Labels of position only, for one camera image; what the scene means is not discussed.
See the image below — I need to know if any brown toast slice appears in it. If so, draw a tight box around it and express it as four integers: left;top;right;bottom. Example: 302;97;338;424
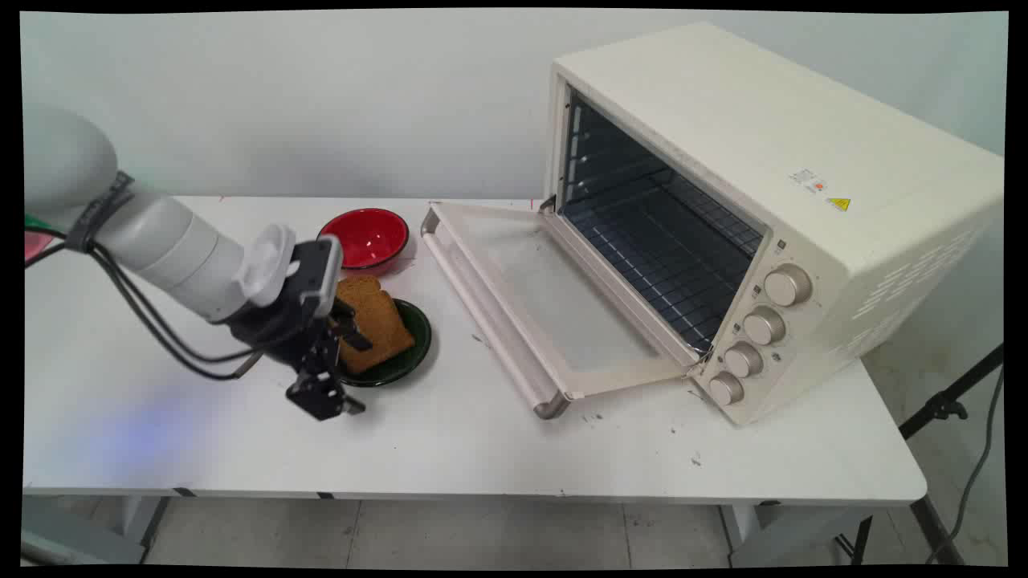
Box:
331;275;416;375

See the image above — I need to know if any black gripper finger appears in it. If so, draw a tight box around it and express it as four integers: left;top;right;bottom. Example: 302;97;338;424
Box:
286;345;367;422
328;297;373;352

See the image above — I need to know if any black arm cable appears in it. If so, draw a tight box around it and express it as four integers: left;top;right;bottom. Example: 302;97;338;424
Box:
24;170;266;381

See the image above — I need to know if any white table leg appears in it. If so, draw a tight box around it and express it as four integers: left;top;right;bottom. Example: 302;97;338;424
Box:
719;503;792;567

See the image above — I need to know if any grey hanging cable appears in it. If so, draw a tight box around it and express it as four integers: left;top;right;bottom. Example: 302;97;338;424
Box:
925;365;1005;565

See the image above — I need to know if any black tripod stand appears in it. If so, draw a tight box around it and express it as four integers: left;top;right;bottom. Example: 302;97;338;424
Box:
835;344;1005;566

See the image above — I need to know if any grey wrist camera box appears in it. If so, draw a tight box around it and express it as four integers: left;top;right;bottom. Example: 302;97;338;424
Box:
300;238;345;320

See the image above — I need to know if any cream toaster oven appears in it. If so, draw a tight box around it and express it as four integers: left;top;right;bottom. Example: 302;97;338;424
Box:
543;22;1005;427

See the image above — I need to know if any silver oven knob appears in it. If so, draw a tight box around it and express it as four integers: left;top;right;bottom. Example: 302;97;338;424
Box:
763;263;814;308
742;305;787;347
708;371;745;408
723;341;765;380

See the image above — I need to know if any oven wire rack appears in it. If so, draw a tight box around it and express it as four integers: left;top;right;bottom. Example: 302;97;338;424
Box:
565;173;764;354

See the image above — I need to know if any red bowl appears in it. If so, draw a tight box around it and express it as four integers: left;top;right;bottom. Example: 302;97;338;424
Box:
318;208;410;271

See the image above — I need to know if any dark green plate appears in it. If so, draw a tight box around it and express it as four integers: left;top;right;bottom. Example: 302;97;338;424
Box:
336;298;433;389

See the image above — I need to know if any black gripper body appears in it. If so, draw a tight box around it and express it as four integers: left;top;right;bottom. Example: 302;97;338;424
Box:
222;241;332;372

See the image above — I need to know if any toaster oven glass door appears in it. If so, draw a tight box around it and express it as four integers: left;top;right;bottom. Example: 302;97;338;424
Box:
420;201;701;421

